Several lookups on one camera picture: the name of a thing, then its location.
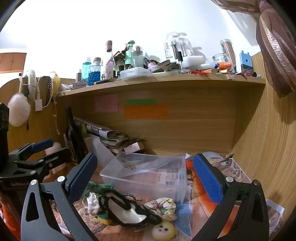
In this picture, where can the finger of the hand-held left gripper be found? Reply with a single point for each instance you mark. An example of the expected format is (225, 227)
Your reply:
(54, 157)
(42, 144)

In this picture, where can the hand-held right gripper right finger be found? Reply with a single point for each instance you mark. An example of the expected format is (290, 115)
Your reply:
(208, 179)

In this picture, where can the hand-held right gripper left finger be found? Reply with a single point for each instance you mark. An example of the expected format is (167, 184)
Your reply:
(82, 177)

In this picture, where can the pale pink container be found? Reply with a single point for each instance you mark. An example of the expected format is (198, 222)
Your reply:
(54, 149)

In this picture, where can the green scrunchie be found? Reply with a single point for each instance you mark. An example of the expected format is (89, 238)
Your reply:
(99, 187)

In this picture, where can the white fluffy pompom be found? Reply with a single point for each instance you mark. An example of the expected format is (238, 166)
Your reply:
(18, 110)

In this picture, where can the white scrunchie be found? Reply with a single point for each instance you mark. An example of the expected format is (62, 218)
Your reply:
(93, 204)

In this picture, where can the stack of papers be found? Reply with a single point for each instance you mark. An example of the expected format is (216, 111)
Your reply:
(111, 139)

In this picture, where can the small yellow green sponge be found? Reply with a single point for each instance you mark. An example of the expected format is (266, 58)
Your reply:
(105, 220)

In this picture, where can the floral scrunchie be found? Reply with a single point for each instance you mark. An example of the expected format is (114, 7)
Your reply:
(164, 206)

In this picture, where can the dark braided headband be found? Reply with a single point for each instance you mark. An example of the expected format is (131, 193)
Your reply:
(48, 88)

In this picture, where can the small pink box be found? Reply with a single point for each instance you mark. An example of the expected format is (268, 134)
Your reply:
(135, 147)

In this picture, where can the clear plastic bin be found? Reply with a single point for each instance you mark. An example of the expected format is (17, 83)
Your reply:
(143, 184)

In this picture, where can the white wrapped headband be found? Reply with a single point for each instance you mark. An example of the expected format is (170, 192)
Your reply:
(31, 78)

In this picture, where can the yellow round face plush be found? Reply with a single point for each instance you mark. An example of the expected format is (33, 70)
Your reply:
(163, 230)

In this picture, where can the orange cloth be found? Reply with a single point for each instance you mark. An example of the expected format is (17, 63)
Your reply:
(10, 217)

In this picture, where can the pink sticky note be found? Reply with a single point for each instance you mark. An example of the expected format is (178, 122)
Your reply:
(106, 103)

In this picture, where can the white plastic bag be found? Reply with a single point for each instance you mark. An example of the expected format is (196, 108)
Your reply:
(275, 213)

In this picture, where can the tall blue liquid bottle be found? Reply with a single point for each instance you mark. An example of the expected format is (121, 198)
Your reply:
(86, 70)

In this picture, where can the blue patterned glass bottle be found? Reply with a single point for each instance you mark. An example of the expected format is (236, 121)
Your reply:
(94, 74)

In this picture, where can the orange sticky note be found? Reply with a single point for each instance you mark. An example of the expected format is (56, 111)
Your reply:
(145, 112)

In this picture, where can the green sticky note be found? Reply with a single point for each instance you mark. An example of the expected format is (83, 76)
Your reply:
(141, 102)

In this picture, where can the clear corked bottle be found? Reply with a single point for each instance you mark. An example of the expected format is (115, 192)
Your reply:
(108, 64)

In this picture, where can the wooden shelf board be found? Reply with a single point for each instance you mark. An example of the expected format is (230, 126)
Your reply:
(161, 81)

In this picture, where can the clear shallow tray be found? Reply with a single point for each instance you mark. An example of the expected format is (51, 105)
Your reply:
(136, 73)

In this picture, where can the empty glass jar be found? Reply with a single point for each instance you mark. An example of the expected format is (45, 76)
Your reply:
(220, 59)

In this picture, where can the blue pencil sharpener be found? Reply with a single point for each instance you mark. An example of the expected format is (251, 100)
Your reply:
(245, 62)

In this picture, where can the green pump bottle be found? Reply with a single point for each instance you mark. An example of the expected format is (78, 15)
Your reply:
(129, 56)

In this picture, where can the round clear glass bottle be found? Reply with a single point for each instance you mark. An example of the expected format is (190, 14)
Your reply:
(137, 58)

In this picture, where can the tall clear pencil canister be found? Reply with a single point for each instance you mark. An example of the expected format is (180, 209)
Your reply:
(227, 49)

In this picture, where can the clear brush holder box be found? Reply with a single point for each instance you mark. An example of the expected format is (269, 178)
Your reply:
(182, 49)

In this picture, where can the brown curtain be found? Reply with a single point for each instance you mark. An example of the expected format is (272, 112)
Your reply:
(274, 46)

